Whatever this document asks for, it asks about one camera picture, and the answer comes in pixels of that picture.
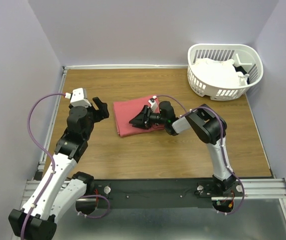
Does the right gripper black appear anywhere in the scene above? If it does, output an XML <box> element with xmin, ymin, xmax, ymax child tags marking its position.
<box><xmin>129</xmin><ymin>105</ymin><xmax>166</xmax><ymax>130</ymax></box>

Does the red t shirt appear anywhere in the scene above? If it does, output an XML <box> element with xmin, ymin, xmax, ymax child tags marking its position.
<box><xmin>113</xmin><ymin>95</ymin><xmax>164</xmax><ymax>137</ymax></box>

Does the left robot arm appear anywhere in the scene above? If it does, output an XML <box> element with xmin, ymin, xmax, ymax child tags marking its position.
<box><xmin>9</xmin><ymin>97</ymin><xmax>109</xmax><ymax>240</ymax></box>

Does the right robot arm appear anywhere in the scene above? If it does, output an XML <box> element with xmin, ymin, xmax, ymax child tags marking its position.
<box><xmin>129</xmin><ymin>101</ymin><xmax>244</xmax><ymax>196</ymax></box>

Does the white t shirt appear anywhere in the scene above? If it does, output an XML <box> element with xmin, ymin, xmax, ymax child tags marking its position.
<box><xmin>191</xmin><ymin>58</ymin><xmax>247</xmax><ymax>89</ymax></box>

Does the white laundry basket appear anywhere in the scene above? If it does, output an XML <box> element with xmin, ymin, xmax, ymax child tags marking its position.
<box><xmin>187</xmin><ymin>43</ymin><xmax>263</xmax><ymax>101</ymax></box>

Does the black garment in basket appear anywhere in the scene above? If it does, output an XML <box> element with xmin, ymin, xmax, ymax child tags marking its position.
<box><xmin>234</xmin><ymin>66</ymin><xmax>249</xmax><ymax>85</ymax></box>

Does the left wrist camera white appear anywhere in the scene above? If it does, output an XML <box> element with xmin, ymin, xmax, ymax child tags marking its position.
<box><xmin>64</xmin><ymin>88</ymin><xmax>92</xmax><ymax>108</ymax></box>

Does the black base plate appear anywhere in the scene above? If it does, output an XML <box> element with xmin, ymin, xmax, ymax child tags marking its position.
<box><xmin>75</xmin><ymin>177</ymin><xmax>244</xmax><ymax>213</ymax></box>

